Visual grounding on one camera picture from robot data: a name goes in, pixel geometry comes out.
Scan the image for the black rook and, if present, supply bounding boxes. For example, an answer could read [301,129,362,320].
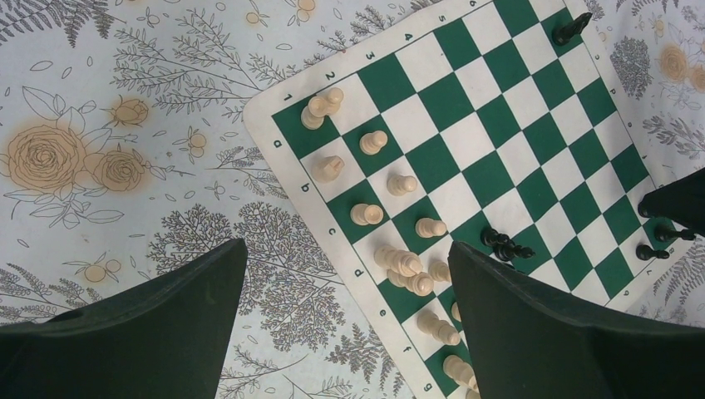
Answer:
[654,224,696,243]

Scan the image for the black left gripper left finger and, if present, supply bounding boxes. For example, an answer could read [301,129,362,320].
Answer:
[1,239,248,398]

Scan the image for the white pawn c-file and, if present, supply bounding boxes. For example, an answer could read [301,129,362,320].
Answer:
[387,175,418,196]

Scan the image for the floral patterned tablecloth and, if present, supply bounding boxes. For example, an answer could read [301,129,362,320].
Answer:
[1,1,704,398]

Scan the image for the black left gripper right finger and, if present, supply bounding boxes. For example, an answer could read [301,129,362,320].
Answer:
[448,241,704,398]

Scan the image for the white bishop f-file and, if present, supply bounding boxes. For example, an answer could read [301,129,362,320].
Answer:
[417,311,461,346]

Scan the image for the white rook a-file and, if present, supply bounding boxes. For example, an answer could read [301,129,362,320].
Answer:
[301,96,329,130]

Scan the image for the white knight g-file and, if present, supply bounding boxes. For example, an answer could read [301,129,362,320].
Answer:
[442,355,478,392]

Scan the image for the white pawn a-file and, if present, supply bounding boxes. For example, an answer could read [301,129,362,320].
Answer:
[323,87,344,116]

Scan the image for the black piece far corner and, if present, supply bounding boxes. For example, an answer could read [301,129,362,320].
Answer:
[551,12,593,46]

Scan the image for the white pawn e-file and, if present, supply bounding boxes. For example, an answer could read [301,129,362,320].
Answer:
[428,261,451,283]

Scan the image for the green white chess board mat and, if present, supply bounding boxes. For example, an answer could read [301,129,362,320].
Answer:
[243,1,704,398]

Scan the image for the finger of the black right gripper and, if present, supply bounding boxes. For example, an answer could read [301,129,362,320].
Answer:
[638,168,704,236]

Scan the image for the white bishop c-file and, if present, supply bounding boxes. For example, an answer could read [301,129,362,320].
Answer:
[350,204,384,226]

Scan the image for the white pawn f-file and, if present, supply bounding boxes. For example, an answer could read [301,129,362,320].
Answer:
[451,303,461,323]

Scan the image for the black bishop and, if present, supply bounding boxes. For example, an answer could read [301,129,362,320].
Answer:
[494,241,535,262]

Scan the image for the black pawn h7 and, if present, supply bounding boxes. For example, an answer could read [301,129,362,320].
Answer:
[635,244,670,261]

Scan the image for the white pawn d-file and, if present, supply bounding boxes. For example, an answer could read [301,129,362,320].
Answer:
[415,218,447,239]

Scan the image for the white pawn b-file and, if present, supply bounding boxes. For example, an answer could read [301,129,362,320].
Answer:
[359,131,388,155]

